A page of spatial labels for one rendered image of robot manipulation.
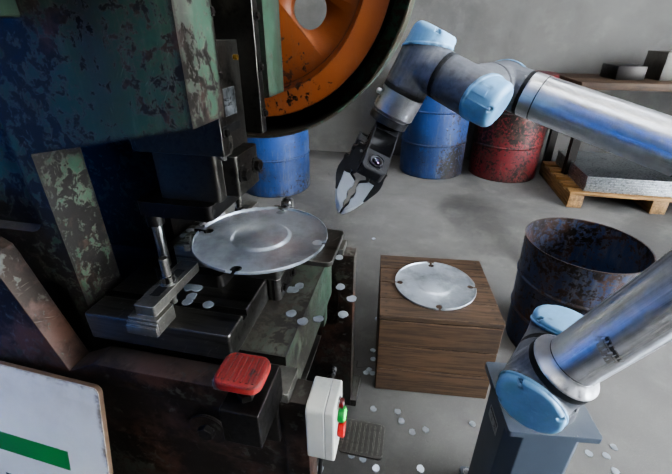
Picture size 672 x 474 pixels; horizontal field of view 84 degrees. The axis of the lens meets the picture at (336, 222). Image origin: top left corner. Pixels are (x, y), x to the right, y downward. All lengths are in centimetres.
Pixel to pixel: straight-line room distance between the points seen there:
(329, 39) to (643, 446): 157
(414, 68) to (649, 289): 45
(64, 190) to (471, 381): 132
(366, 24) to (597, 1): 334
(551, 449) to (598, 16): 367
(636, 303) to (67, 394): 97
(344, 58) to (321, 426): 81
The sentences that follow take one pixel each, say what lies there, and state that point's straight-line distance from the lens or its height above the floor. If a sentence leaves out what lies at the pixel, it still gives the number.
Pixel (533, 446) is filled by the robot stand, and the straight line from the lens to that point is 103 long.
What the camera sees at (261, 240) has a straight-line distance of 81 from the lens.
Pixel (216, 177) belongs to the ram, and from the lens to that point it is 74.
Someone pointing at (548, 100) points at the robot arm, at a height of 108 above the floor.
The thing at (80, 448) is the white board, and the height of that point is 43.
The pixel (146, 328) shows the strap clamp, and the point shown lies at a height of 72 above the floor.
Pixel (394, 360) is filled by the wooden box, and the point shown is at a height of 15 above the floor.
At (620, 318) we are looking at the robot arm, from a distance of 67.
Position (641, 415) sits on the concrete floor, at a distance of 180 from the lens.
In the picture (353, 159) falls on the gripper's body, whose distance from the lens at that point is 70.
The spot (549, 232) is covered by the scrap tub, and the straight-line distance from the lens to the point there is 186.
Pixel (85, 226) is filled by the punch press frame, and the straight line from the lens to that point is 87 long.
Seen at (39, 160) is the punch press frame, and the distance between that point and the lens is 80.
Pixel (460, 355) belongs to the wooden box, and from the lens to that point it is 142.
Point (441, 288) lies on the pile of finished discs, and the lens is 143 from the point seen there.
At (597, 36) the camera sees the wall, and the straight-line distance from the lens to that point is 423.
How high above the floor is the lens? 118
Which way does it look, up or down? 27 degrees down
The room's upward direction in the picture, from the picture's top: straight up
